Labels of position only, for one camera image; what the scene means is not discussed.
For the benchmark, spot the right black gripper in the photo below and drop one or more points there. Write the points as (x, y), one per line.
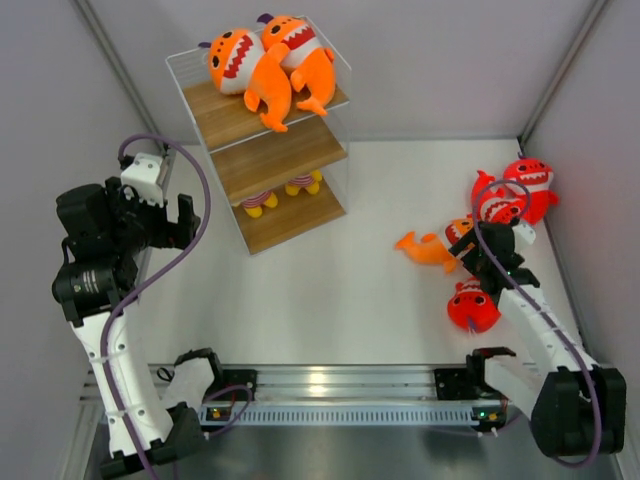
(469, 259)

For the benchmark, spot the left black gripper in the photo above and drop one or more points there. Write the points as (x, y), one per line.
(170, 235)

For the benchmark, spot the large orange shark plush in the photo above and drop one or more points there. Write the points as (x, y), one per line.
(239, 64)

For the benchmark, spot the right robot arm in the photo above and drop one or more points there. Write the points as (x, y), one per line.
(576, 408)

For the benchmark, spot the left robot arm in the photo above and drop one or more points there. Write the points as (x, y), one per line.
(107, 227)

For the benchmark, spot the red shark plush middle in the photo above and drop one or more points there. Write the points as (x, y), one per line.
(494, 205)

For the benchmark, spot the striped yellow-footed plush left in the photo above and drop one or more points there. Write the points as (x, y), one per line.
(253, 206)

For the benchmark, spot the striped yellow-footed plush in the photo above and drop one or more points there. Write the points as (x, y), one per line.
(253, 206)
(309, 182)

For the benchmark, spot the red shark plush front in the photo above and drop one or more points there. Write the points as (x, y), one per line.
(471, 309)

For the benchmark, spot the red shark plush near corner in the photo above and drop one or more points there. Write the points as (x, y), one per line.
(536, 176)

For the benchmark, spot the striped yellow-footed plush right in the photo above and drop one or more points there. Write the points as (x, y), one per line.
(309, 182)

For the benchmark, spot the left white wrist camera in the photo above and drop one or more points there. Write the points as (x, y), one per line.
(146, 179)

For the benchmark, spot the white wire wooden shelf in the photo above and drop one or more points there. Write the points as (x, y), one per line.
(247, 158)

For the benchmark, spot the white slotted cable duct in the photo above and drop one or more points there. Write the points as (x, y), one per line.
(213, 416)

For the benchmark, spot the aluminium mounting rail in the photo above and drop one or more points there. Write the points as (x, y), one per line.
(341, 384)

